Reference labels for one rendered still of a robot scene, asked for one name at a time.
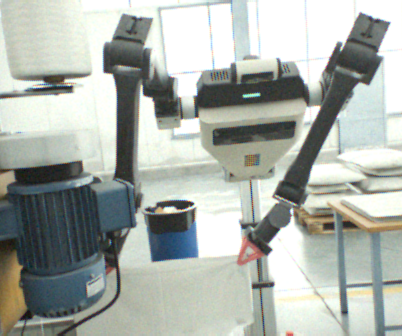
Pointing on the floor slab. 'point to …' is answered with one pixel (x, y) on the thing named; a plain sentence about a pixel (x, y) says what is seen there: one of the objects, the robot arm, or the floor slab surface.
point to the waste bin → (172, 230)
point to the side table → (371, 264)
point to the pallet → (318, 222)
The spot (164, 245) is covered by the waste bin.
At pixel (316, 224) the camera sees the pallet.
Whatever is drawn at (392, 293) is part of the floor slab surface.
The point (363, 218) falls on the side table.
